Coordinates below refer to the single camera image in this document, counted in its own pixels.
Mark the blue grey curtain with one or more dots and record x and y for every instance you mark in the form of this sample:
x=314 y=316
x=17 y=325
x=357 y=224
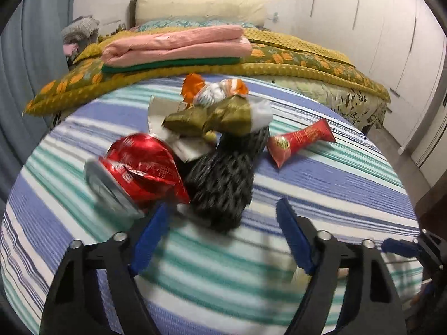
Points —
x=28 y=59

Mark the pale floral bed sheet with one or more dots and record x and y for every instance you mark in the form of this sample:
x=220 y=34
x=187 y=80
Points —
x=331 y=94

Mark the orange floral quilt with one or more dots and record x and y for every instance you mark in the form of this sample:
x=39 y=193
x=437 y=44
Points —
x=70 y=83

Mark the small pink cloth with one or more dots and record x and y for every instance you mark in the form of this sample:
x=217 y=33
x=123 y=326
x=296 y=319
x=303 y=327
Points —
x=70 y=49

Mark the crushed red can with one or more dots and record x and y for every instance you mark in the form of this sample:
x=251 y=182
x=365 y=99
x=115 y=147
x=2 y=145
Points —
x=139 y=171

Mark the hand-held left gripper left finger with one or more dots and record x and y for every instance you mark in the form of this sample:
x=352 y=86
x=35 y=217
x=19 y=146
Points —
x=150 y=240

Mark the white wardrobe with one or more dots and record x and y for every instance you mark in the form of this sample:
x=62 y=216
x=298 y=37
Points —
x=384 y=42

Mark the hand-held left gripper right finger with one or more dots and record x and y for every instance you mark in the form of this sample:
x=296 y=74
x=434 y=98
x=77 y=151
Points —
x=297 y=237

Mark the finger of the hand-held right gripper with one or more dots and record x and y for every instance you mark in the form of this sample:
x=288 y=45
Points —
x=398 y=247
x=429 y=288

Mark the white paper packaging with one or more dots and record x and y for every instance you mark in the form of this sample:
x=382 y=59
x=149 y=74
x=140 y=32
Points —
x=159 y=111

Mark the grey pile of clothes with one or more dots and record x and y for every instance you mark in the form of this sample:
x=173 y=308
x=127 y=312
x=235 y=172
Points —
x=80 y=28

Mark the cream pillow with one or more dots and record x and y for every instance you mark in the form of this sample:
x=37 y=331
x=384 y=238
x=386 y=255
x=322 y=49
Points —
x=199 y=8

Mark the green folded cloth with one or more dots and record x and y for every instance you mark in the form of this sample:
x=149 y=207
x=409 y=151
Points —
x=174 y=64

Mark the orange and white plastic bag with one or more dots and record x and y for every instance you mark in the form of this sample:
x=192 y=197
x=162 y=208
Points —
x=223 y=89

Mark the teal patterned pillow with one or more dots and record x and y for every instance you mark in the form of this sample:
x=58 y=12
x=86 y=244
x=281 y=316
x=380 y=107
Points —
x=157 y=25
x=252 y=25

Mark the striped tablecloth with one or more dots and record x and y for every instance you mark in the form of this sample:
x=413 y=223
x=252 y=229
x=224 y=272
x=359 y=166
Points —
x=227 y=286

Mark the black foam net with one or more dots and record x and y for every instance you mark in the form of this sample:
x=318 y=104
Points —
x=220 y=185

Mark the red snack packet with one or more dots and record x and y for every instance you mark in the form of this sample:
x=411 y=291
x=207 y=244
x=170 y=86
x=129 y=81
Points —
x=297 y=140

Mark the gold foil wrapper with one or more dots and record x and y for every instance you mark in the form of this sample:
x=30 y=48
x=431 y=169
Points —
x=216 y=117

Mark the pink folded cloth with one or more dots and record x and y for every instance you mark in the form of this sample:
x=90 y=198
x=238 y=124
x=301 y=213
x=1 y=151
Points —
x=167 y=43

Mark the wall switch with device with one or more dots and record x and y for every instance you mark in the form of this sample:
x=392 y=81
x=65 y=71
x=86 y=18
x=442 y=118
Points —
x=273 y=17

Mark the dark wooden panel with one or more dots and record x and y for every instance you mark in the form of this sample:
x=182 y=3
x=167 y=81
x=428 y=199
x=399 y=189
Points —
x=434 y=206

